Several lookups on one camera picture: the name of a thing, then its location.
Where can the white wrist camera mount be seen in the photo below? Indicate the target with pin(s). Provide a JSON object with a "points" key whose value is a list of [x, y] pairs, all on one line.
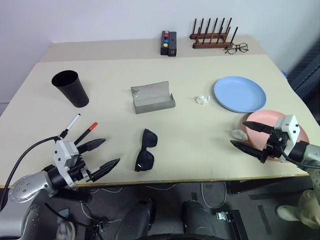
{"points": [[63, 153], [290, 127]]}

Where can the crumpled white tissue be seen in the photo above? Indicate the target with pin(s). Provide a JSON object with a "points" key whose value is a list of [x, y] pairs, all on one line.
{"points": [[238, 134]]}

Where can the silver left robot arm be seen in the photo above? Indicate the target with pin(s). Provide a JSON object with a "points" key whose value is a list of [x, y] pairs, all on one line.
{"points": [[25, 186]]}

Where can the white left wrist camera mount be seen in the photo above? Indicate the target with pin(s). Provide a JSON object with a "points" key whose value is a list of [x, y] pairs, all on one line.
{"points": [[63, 153]]}

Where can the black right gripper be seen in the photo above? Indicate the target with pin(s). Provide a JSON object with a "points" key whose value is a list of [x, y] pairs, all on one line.
{"points": [[275, 145]]}

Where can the beige trouser leg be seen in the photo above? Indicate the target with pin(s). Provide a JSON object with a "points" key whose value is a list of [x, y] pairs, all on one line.
{"points": [[310, 207]]}

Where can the dark grey rounded shape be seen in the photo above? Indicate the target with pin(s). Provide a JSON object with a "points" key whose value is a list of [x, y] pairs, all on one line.
{"points": [[198, 217], [135, 220]]}

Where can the wooden peg rack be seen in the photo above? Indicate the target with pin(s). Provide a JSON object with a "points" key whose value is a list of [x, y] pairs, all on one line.
{"points": [[210, 45]]}

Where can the white shoe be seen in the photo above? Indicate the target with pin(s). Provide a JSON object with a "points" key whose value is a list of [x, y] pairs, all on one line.
{"points": [[287, 212]]}

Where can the black cup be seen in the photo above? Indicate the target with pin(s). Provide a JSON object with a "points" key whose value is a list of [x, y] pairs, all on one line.
{"points": [[75, 92]]}

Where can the small crumpled white paper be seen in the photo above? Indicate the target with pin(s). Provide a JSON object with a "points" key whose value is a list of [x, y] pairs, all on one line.
{"points": [[201, 100]]}

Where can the tape roll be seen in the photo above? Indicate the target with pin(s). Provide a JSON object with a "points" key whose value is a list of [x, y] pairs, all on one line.
{"points": [[65, 231]]}

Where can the black marker with red cap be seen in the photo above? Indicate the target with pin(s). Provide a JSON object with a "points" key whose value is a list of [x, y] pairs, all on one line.
{"points": [[86, 133]]}

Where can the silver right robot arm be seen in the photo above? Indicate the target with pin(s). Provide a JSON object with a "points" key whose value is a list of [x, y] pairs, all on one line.
{"points": [[312, 155]]}

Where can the plain black box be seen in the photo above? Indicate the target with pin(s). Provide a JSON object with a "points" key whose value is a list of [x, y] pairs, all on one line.
{"points": [[172, 50]]}

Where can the black table frame beam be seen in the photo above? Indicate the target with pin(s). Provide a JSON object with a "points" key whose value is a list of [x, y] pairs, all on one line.
{"points": [[262, 186]]}

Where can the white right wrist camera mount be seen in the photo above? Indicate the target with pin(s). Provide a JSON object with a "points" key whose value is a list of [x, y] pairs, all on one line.
{"points": [[290, 127]]}

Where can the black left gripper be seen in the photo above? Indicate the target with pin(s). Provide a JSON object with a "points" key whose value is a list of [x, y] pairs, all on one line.
{"points": [[81, 172]]}

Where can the dark blue chair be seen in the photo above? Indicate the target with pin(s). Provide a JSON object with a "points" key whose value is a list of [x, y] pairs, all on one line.
{"points": [[307, 75]]}

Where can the black box with coloured buttons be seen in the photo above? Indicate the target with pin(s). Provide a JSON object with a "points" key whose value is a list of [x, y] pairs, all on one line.
{"points": [[165, 50]]}

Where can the black sunglasses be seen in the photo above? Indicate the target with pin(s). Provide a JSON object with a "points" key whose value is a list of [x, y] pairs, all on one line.
{"points": [[145, 160]]}

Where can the metal floor bracket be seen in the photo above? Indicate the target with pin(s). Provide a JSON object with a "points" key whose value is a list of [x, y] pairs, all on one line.
{"points": [[223, 215]]}

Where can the dark framed eyeglasses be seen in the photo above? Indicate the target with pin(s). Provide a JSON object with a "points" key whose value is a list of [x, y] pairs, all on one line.
{"points": [[241, 47]]}

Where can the pink plate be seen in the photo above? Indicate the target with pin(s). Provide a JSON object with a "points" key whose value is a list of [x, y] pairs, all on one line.
{"points": [[260, 116]]}

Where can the white marker with black cap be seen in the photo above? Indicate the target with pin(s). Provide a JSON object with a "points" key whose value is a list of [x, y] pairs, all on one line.
{"points": [[73, 123]]}

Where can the blue plate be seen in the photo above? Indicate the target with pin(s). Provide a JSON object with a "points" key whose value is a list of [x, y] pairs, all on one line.
{"points": [[237, 92]]}

